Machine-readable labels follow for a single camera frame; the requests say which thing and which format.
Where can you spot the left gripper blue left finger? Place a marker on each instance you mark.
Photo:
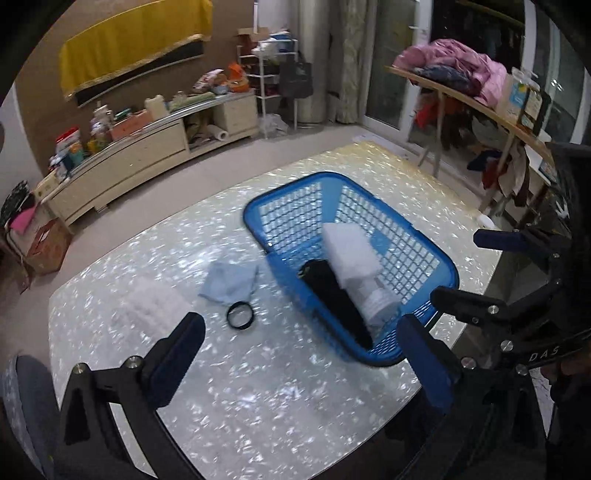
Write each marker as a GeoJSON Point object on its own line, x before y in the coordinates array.
{"type": "Point", "coordinates": [169, 359]}

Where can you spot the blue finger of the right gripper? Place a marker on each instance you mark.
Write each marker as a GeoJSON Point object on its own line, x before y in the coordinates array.
{"type": "Point", "coordinates": [526, 241]}
{"type": "Point", "coordinates": [470, 308]}

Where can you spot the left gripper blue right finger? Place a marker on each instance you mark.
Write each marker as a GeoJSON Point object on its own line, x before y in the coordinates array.
{"type": "Point", "coordinates": [431, 360]}

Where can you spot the white quilted cloth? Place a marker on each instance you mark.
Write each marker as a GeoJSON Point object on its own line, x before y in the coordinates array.
{"type": "Point", "coordinates": [153, 307]}

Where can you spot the white waffle towel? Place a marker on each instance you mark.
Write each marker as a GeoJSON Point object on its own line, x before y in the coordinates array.
{"type": "Point", "coordinates": [375, 301]}

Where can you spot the light blue cloth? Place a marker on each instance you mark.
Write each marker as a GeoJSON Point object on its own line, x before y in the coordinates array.
{"type": "Point", "coordinates": [229, 283]}

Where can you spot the black fabric item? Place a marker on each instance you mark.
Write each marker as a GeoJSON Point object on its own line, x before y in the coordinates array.
{"type": "Point", "coordinates": [318, 275]}

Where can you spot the white foam sponge block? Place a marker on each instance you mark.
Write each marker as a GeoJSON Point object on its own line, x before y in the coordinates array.
{"type": "Point", "coordinates": [349, 253]}

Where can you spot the blue plastic basket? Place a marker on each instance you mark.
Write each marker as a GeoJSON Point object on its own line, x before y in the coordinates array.
{"type": "Point", "coordinates": [287, 224]}

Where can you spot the white round lid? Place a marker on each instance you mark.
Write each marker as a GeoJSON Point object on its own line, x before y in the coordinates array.
{"type": "Point", "coordinates": [485, 222]}

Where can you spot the cardboard box on floor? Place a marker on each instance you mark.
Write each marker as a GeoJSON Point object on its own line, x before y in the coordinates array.
{"type": "Point", "coordinates": [49, 247]}

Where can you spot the pink clothes pile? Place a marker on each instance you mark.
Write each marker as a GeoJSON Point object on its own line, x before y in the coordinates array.
{"type": "Point", "coordinates": [486, 75]}

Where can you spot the cream tv cabinet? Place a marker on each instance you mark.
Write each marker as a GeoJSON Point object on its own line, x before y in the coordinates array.
{"type": "Point", "coordinates": [157, 148]}

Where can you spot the pink folder on chair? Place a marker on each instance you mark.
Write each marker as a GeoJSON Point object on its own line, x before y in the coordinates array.
{"type": "Point", "coordinates": [22, 221]}

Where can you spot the paper roll in cabinet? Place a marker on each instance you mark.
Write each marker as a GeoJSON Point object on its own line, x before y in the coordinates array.
{"type": "Point", "coordinates": [217, 133]}

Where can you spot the pink box on cabinet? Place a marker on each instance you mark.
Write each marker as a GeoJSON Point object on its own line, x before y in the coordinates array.
{"type": "Point", "coordinates": [130, 124]}

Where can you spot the white jug container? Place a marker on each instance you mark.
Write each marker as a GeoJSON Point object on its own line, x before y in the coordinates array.
{"type": "Point", "coordinates": [157, 107]}

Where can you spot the patterned curtain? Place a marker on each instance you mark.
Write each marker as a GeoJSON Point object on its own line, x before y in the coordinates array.
{"type": "Point", "coordinates": [354, 16]}

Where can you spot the black shopping bag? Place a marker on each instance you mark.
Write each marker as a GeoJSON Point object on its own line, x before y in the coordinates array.
{"type": "Point", "coordinates": [296, 79]}

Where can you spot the orange bag on cabinet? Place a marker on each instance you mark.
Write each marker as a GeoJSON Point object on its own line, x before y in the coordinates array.
{"type": "Point", "coordinates": [238, 82]}

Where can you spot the silver standing air conditioner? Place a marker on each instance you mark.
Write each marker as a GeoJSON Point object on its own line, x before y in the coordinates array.
{"type": "Point", "coordinates": [313, 38]}

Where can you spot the yellow covered television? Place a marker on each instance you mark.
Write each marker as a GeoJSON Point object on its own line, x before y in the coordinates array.
{"type": "Point", "coordinates": [132, 43]}

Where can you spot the white wire shelf rack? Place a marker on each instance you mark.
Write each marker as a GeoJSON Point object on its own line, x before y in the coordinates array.
{"type": "Point", "coordinates": [261, 54]}

